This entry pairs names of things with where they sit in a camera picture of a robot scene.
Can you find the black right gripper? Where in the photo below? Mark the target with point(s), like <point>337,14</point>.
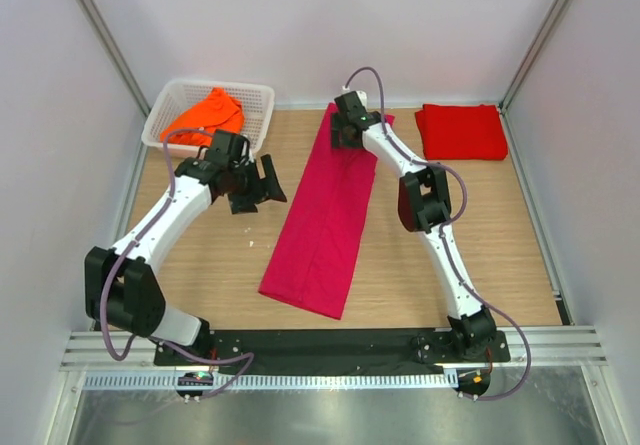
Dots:
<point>336,126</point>

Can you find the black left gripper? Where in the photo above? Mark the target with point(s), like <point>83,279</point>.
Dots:
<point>266,188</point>

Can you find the magenta pink t-shirt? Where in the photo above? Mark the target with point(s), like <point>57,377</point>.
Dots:
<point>314,259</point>

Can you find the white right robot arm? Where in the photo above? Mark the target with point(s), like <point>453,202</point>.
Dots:
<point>424,209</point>

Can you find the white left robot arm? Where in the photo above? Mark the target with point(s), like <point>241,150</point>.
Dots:
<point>121,285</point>

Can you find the white plastic basket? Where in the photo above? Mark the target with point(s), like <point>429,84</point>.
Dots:
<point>179,95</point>

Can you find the orange t-shirt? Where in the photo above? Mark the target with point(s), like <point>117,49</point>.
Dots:
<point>195,127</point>

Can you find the folded red t-shirt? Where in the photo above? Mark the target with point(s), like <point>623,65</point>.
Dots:
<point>461,132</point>

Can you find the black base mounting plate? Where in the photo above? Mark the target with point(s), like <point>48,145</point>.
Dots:
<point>350,352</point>

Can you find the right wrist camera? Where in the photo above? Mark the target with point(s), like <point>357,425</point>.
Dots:
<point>362,95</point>

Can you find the white slotted cable duct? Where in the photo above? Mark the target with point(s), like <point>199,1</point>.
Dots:
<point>184,381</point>

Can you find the left aluminium corner post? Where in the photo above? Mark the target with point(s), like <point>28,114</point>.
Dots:
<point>100,27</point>

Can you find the aluminium corner post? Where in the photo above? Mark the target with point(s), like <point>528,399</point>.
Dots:
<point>100,27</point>
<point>543,35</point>

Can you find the right aluminium corner post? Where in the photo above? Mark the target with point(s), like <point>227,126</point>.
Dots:
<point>543,35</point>

